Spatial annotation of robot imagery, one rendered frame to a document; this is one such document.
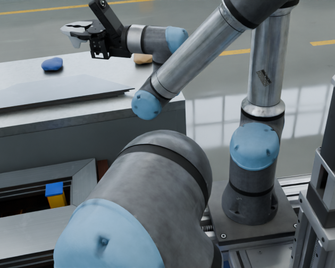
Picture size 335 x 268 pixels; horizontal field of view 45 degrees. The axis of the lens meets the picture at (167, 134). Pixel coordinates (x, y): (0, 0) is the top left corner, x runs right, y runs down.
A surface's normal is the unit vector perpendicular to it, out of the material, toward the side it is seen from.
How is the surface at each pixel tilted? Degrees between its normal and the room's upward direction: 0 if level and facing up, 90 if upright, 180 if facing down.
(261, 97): 90
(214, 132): 0
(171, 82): 93
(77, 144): 90
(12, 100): 0
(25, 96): 0
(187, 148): 32
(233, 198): 72
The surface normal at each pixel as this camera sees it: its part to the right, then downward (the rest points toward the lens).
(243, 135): -0.09, -0.73
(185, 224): 0.79, -0.38
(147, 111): -0.32, 0.56
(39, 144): 0.19, 0.55
